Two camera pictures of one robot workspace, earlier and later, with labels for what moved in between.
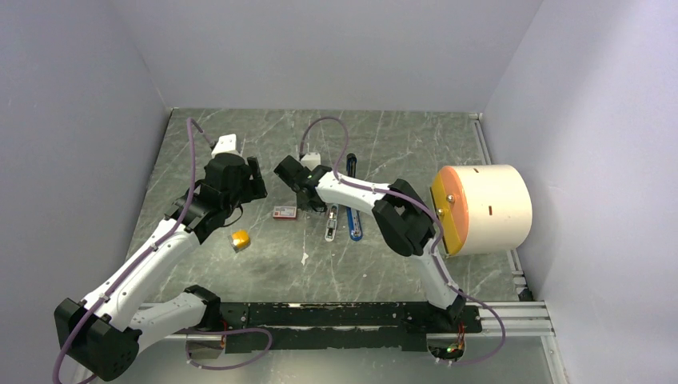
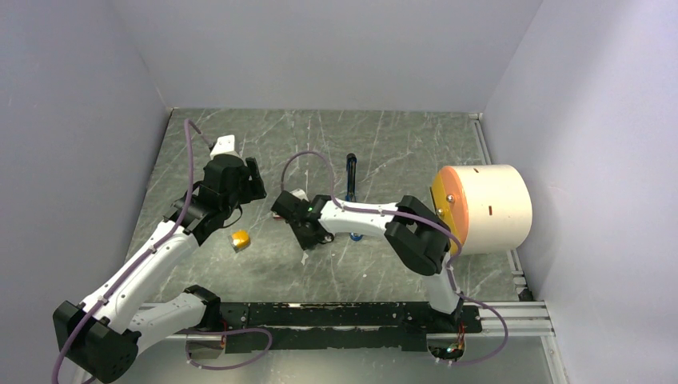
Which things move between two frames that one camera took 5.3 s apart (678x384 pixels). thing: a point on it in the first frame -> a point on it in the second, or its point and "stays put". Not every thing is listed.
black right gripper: x=309 y=205 -> x=306 y=242
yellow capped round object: x=240 y=240 stays put
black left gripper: x=253 y=186 stays put
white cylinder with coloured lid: x=482 y=210 stays put
